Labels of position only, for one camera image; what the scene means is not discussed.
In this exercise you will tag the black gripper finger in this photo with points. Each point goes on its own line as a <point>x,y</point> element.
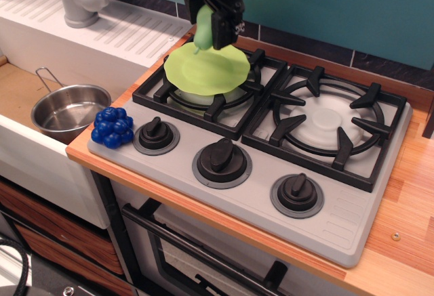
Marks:
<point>193,7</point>
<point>226,28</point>

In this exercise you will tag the green toy pear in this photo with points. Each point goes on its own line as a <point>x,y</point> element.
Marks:
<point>203,39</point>

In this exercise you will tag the blue toy blueberry cluster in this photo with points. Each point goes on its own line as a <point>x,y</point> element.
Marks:
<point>112,128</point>

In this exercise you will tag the lime green plastic plate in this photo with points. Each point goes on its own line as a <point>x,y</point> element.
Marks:
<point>208,72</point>

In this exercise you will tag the white toy sink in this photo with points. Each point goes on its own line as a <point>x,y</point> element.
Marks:
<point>112,53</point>

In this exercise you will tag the small steel pot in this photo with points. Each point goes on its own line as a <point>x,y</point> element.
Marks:
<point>64,113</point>

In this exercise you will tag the black left burner grate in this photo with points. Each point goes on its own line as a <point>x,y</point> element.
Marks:
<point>226,114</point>

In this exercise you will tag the black burner grate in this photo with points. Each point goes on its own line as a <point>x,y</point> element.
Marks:
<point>226,114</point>
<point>331,126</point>

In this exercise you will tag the black left stove knob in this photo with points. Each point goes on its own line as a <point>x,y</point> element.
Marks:
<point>156,137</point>

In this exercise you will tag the black stove knob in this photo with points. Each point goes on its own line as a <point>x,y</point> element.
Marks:
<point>297,196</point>
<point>222,165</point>
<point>156,137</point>

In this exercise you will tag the black middle stove knob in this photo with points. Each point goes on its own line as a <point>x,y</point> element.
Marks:
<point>222,165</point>

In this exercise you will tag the black right burner grate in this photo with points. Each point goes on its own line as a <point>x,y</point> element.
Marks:
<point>331,126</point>

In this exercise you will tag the grey toy stove top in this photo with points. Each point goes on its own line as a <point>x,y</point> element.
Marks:
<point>338,232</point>

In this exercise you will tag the black right stove knob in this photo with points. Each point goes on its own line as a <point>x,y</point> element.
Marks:
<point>297,196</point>

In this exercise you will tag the toy oven door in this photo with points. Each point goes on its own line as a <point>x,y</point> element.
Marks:
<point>189,257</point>

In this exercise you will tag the wooden drawer front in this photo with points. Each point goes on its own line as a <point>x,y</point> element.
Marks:
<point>77,247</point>

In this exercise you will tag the black oven door handle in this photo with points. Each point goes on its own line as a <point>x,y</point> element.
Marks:
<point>158,232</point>

